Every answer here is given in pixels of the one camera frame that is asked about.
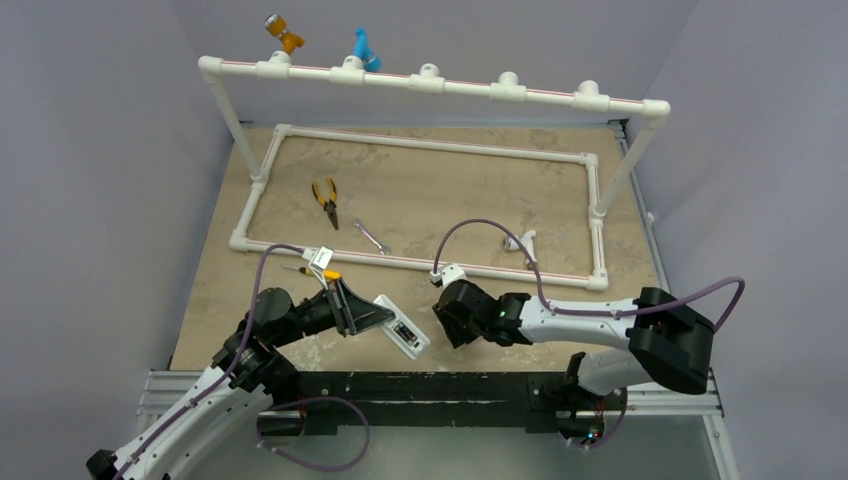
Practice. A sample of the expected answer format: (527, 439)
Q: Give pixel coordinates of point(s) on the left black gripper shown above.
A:
(350, 313)

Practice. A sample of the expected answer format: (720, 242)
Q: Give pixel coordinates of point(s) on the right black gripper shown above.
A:
(448, 310)

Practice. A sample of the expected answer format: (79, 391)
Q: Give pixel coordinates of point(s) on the white remote control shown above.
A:
(402, 331)

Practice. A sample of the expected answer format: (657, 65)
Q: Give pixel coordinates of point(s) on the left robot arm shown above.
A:
(246, 377)

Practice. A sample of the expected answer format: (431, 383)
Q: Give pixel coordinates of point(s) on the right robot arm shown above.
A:
(653, 337)

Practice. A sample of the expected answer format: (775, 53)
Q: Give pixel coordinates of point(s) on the silver open-end wrench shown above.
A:
(382, 248)

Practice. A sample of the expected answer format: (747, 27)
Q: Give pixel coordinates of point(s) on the white PVC tap fitting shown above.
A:
(525, 244)

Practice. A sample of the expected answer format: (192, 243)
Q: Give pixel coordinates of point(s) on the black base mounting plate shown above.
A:
(537, 402)

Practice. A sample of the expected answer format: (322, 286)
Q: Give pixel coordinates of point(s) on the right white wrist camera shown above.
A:
(446, 274)

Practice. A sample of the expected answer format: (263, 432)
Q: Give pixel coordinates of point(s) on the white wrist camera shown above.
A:
(446, 274)
(318, 259)

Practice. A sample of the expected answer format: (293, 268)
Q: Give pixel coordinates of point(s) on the yellow handled screwdriver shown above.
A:
(328, 275)

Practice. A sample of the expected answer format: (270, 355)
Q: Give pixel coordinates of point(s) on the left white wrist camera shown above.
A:
(318, 259)

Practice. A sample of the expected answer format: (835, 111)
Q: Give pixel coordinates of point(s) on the yellow handled pliers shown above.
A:
(328, 203)

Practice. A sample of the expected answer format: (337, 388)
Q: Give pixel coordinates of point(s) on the white PVC pipe frame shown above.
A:
(428, 80)

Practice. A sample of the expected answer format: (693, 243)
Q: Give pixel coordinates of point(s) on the blue hose nozzle fitting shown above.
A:
(372, 62)

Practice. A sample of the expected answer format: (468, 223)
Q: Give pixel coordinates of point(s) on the orange hose nozzle fitting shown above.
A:
(278, 28)

